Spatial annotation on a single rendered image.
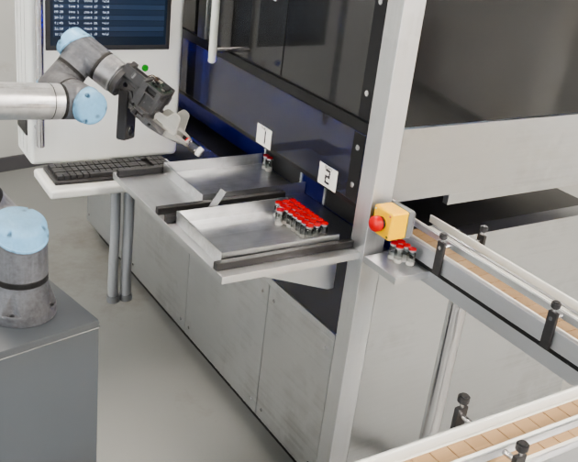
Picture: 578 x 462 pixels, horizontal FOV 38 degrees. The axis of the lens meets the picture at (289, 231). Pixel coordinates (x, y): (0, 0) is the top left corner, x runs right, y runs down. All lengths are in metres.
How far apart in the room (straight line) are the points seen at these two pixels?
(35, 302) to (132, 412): 1.13
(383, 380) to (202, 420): 0.76
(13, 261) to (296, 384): 1.04
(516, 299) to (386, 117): 0.52
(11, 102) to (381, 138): 0.85
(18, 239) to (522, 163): 1.36
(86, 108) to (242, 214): 0.65
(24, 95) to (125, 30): 1.02
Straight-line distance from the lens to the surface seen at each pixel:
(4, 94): 1.74
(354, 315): 2.22
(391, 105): 2.00
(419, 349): 2.46
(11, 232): 1.83
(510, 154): 2.36
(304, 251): 2.07
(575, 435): 1.56
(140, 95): 1.87
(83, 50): 1.93
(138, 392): 3.04
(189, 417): 2.94
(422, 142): 2.11
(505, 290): 1.99
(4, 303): 1.90
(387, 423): 2.55
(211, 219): 2.22
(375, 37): 2.03
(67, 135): 2.77
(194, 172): 2.54
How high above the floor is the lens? 1.79
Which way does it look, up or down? 24 degrees down
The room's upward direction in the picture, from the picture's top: 7 degrees clockwise
